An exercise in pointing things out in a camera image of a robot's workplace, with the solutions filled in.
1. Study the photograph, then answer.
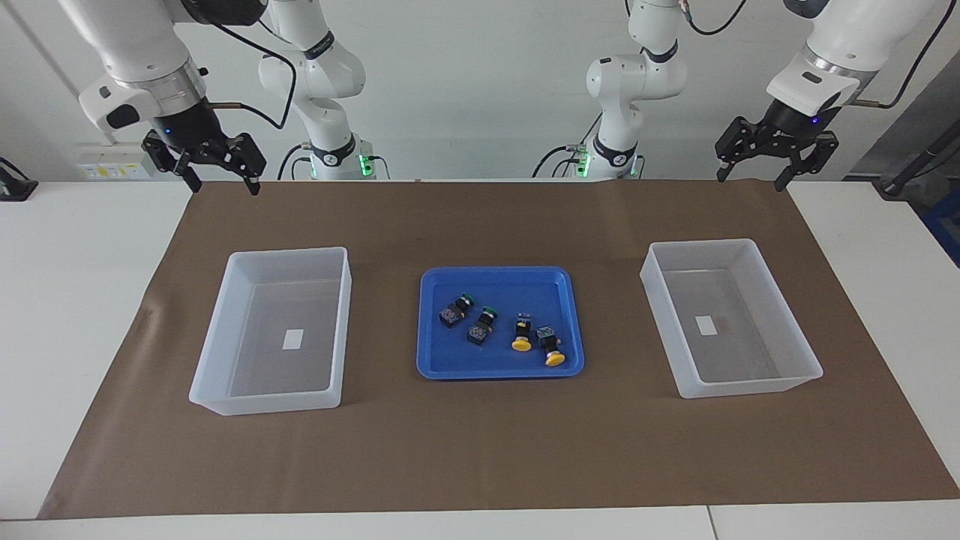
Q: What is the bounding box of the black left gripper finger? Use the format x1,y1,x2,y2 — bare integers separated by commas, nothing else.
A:
775,133,839,192
715,116,758,183

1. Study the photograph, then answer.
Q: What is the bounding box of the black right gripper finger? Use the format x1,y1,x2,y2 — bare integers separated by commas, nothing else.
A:
225,133,268,197
142,130,203,194

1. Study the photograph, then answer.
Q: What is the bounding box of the green push button switch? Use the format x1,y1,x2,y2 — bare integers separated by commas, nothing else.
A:
439,292,476,329
466,305,500,346

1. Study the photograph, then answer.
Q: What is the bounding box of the black stand pole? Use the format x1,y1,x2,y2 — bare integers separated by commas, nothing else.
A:
874,124,960,200

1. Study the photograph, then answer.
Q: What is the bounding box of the grey metal panel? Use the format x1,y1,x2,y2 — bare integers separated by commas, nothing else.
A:
844,52,960,181

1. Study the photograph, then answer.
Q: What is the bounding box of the blue crate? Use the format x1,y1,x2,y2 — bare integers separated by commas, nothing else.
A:
921,191,960,267

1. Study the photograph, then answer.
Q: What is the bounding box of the black device on table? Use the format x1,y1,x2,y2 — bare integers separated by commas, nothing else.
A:
0,156,38,202

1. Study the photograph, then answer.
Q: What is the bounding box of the translucent white plastic box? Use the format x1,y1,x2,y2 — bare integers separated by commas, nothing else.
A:
640,238,824,400
188,247,353,417

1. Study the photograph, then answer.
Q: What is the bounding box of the blue plastic tray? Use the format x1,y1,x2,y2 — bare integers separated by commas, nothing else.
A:
416,266,586,381

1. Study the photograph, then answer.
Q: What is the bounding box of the brown paper table mat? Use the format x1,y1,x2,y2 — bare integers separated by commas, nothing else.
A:
37,180,960,520

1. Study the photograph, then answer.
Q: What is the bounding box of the black base cable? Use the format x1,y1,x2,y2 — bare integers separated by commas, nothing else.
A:
532,112,605,179
277,144,312,181

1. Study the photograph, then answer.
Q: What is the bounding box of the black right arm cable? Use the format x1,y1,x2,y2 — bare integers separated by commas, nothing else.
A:
187,0,299,130

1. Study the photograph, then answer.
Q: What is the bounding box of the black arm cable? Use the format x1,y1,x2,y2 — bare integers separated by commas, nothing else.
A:
679,0,950,110
187,0,299,130

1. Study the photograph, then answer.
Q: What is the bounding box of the white wall socket strip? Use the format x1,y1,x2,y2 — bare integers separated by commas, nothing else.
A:
75,142,160,181

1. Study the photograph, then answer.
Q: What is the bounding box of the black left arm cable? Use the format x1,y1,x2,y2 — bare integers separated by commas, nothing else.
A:
679,0,950,110

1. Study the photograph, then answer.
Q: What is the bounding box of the white wall conduit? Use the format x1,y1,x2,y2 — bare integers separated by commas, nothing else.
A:
6,0,85,102

